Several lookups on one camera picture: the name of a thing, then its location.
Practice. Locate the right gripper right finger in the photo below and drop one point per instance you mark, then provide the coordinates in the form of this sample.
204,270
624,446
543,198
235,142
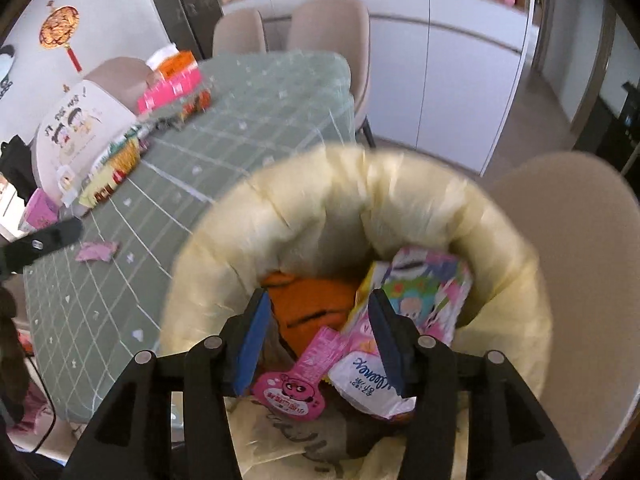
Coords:
510,434

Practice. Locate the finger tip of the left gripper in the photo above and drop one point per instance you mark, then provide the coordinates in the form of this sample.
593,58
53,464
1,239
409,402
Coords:
26,250

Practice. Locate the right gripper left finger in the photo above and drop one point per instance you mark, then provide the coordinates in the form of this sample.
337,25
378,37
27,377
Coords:
129,436

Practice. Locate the small pink torn wrapper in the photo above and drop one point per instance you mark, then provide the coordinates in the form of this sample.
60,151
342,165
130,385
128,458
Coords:
97,251

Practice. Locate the yellow red snack bag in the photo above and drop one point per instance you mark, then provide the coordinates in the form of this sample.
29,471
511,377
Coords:
102,185

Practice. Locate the pink panda wrapper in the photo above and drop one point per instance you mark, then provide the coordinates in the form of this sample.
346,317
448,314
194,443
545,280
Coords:
296,394

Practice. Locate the white Kleenex tissue pack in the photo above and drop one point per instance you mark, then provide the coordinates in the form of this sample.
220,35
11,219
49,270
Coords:
361,380

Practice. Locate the colourful cartoon snack bag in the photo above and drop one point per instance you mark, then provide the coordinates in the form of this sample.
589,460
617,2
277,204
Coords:
428,286

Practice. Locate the orange snack bag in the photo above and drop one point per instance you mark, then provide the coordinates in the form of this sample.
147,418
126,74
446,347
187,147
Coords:
302,305

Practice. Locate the yellow lined trash bin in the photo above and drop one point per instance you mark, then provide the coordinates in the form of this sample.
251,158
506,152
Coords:
328,210

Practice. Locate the green checkered tablecloth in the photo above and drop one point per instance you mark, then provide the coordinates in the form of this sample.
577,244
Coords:
87,319

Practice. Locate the white cartoon food cover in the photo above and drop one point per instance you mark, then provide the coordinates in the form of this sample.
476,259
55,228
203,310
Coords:
73,134

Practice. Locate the beige chair behind cover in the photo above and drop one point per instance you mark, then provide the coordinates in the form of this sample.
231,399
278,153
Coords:
125,79

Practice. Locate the pink toy box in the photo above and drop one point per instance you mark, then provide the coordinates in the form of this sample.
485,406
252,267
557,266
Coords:
167,91

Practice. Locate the beige chair near bin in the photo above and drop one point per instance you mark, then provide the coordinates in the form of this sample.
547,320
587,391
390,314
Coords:
582,218

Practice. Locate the red Chinese knot decoration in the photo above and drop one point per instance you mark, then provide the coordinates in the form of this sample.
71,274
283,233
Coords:
58,28

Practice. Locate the orange tissue box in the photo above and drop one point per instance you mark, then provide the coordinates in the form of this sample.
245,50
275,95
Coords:
168,61

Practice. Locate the beige chair far left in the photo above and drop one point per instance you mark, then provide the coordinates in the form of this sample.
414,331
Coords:
240,32

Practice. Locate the beige chair far right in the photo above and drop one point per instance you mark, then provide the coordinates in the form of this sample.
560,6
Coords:
341,27

